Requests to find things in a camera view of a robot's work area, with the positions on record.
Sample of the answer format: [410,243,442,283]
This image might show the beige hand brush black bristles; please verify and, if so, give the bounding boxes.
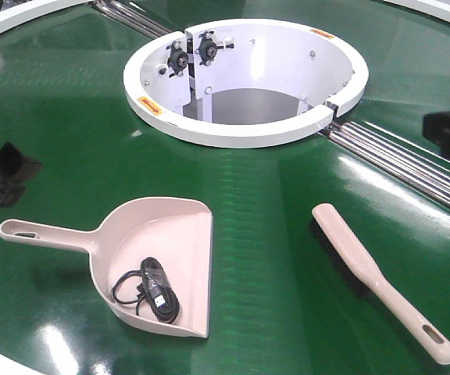
[309,203,450,365]

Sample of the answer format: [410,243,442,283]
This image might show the steel rollers right strip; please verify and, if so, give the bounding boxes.
[320,122,450,208]

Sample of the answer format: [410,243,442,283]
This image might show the black bearing mount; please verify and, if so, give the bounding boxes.
[197,30,234,66]
[166,41,188,77]

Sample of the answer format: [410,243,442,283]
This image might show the steel rollers top-left strip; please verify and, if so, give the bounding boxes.
[89,0,173,39]

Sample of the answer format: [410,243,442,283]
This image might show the right black bearing mount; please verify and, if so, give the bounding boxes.
[197,30,234,66]

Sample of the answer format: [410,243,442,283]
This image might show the left black bearing mount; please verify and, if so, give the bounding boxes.
[166,41,188,77]

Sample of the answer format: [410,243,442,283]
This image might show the pink plastic dustpan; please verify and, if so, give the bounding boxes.
[0,197,213,338]

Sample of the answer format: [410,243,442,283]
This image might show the white central ring housing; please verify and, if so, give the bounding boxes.
[123,19,369,148]

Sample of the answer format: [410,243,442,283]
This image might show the orange arrow warning sticker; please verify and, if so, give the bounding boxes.
[138,97,163,116]

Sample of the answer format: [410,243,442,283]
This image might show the white outer rim top-left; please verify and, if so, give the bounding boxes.
[0,0,87,34]

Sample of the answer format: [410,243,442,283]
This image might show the orange sticker top rim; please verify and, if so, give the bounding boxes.
[310,28,334,39]

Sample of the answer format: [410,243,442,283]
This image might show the black usb cable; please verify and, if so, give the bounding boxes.
[111,256,180,324]

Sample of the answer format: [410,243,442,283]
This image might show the white outer rim top-right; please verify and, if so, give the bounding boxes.
[387,0,450,23]

